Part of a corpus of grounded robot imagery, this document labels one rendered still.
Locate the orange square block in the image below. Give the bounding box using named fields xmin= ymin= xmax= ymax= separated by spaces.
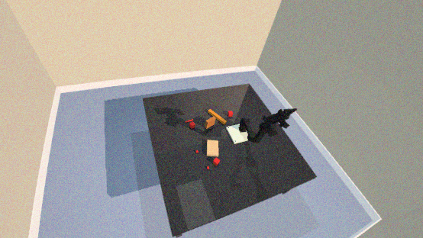
xmin=205 ymin=117 xmax=216 ymax=129

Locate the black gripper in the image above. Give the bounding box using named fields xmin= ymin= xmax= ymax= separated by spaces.
xmin=271 ymin=108 xmax=297 ymax=123

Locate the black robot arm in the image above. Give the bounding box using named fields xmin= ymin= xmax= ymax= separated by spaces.
xmin=239 ymin=115 xmax=290 ymax=143

